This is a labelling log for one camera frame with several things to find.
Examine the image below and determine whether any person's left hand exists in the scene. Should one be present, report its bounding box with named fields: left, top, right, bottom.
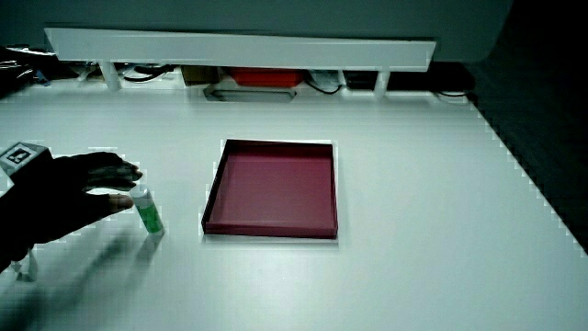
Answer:
left=0, top=142, right=144, bottom=258

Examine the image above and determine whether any green glue stick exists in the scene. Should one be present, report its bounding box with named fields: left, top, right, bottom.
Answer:
left=130, top=184, right=166, bottom=236

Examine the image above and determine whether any person's left forearm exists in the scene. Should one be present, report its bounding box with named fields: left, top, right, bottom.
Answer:
left=0, top=228, right=23, bottom=273

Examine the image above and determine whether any small white stand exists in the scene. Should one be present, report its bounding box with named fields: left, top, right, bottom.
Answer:
left=10, top=249, right=40, bottom=283

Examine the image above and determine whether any dark clutter pile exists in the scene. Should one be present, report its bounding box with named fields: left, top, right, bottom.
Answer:
left=0, top=44, right=59, bottom=98

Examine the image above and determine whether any brown cardboard box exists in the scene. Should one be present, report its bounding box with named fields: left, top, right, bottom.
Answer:
left=180, top=65, right=221, bottom=87

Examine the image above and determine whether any dark red shallow tray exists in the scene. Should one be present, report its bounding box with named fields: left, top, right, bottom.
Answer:
left=200, top=139, right=339, bottom=240

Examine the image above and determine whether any grey flat tray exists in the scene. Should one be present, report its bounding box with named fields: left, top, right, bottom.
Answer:
left=204, top=86, right=298, bottom=104

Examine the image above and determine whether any white desk shelf riser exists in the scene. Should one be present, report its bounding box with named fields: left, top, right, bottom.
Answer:
left=44, top=27, right=437, bottom=100

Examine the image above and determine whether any red box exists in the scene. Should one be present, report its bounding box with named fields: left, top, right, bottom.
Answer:
left=229, top=67, right=305, bottom=88

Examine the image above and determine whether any white plastic bag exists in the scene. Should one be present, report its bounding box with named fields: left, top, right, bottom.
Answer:
left=307, top=69, right=342, bottom=91

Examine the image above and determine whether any black device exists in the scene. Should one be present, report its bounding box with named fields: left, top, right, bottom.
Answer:
left=344, top=68, right=477, bottom=93

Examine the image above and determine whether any black cable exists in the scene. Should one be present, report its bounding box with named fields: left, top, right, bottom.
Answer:
left=304, top=78, right=344, bottom=96
left=122, top=63, right=176, bottom=85

